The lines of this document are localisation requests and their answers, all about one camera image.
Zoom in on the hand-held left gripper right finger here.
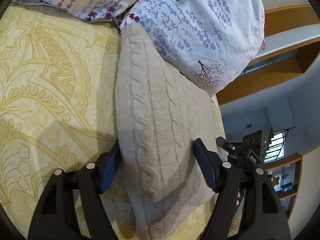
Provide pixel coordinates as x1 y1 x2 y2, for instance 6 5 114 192
193 138 292 240

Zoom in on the person's right hand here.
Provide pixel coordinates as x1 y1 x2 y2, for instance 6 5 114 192
235 189 245 207

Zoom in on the beige cable-knit cushion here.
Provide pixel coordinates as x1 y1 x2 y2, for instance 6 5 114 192
115 26 229 240

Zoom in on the wooden shelf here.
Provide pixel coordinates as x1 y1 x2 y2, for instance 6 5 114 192
262 154 304 219

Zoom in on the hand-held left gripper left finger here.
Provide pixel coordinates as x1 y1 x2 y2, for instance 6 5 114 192
27 139 122 240

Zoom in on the wooden headboard with glass panels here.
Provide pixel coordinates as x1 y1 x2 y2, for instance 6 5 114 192
215 4 320 105

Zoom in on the black stair railing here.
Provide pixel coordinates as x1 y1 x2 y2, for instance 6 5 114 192
265 127 297 163

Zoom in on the yellow patterned bedspread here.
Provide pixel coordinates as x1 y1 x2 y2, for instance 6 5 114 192
0 4 240 240

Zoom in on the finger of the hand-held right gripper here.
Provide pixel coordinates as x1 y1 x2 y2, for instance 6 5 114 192
216 136 237 159

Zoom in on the blue floral pillow with tree print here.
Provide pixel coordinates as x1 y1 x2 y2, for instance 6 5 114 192
117 0 265 97

